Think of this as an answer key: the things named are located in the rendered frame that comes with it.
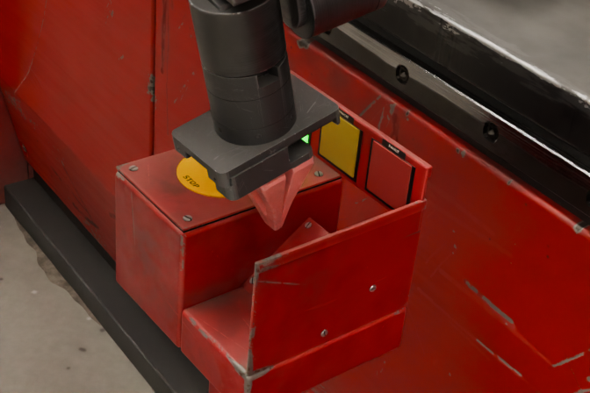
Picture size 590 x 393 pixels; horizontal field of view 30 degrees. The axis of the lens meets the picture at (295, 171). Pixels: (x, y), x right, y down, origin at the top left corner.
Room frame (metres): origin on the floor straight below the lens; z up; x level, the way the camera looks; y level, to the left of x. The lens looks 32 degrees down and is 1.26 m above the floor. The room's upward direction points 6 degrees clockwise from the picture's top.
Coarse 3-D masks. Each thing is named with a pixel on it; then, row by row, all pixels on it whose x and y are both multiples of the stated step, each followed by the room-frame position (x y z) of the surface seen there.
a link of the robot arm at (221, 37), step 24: (192, 0) 0.63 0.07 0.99; (216, 0) 0.63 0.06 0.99; (264, 0) 0.63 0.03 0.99; (288, 0) 0.66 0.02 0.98; (216, 24) 0.62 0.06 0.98; (240, 24) 0.62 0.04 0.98; (264, 24) 0.63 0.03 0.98; (288, 24) 0.67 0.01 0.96; (216, 48) 0.62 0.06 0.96; (240, 48) 0.62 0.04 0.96; (264, 48) 0.63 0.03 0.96; (216, 72) 0.63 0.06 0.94; (240, 72) 0.62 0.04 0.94; (264, 72) 0.64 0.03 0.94
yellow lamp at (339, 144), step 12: (324, 132) 0.79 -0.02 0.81; (336, 132) 0.78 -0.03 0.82; (348, 132) 0.77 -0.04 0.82; (324, 144) 0.79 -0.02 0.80; (336, 144) 0.78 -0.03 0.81; (348, 144) 0.77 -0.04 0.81; (324, 156) 0.79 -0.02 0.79; (336, 156) 0.78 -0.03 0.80; (348, 156) 0.77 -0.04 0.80; (348, 168) 0.76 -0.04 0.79
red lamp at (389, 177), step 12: (372, 144) 0.75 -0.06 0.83; (372, 156) 0.74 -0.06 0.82; (384, 156) 0.73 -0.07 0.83; (396, 156) 0.73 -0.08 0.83; (372, 168) 0.74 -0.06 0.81; (384, 168) 0.73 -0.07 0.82; (396, 168) 0.72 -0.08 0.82; (408, 168) 0.71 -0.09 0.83; (372, 180) 0.74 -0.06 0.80; (384, 180) 0.73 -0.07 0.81; (396, 180) 0.72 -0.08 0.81; (408, 180) 0.71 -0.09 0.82; (372, 192) 0.74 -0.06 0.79; (384, 192) 0.73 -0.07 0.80; (396, 192) 0.72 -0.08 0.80; (396, 204) 0.72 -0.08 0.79
